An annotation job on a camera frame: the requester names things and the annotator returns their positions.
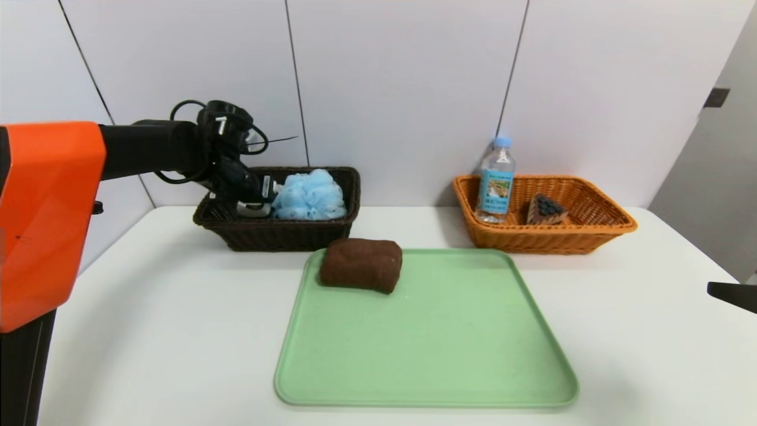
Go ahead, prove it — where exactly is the brown bread loaf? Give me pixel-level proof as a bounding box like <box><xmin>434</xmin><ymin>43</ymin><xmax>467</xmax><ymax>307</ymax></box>
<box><xmin>319</xmin><ymin>238</ymin><xmax>403</xmax><ymax>295</ymax></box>

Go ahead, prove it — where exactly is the light blue mesh bath loofah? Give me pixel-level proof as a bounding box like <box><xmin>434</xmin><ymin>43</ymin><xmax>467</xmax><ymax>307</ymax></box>
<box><xmin>271</xmin><ymin>169</ymin><xmax>348</xmax><ymax>221</ymax></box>

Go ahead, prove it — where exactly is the clear water bottle blue cap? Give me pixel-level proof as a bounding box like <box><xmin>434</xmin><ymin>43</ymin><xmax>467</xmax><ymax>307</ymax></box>
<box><xmin>475</xmin><ymin>137</ymin><xmax>517</xmax><ymax>224</ymax></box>

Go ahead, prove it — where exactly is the chocolate blueberry cake slice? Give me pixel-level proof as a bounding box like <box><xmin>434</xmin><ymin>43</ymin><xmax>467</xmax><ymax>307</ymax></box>
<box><xmin>526</xmin><ymin>193</ymin><xmax>570</xmax><ymax>226</ymax></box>

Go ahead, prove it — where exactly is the dark brown wicker basket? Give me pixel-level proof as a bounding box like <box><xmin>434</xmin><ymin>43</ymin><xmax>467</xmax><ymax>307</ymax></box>
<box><xmin>193</xmin><ymin>167</ymin><xmax>361</xmax><ymax>253</ymax></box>

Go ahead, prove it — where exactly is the orange wicker basket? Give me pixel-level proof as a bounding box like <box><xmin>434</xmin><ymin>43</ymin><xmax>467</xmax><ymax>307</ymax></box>
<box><xmin>453</xmin><ymin>175</ymin><xmax>638</xmax><ymax>256</ymax></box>

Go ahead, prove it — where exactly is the light green plastic tray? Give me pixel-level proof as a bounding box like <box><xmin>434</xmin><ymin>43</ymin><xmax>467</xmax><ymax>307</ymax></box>
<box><xmin>274</xmin><ymin>248</ymin><xmax>580</xmax><ymax>409</ymax></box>

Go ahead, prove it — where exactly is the black cable with white tag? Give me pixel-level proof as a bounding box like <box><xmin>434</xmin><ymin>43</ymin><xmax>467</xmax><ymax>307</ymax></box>
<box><xmin>155</xmin><ymin>99</ymin><xmax>299</xmax><ymax>185</ymax></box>

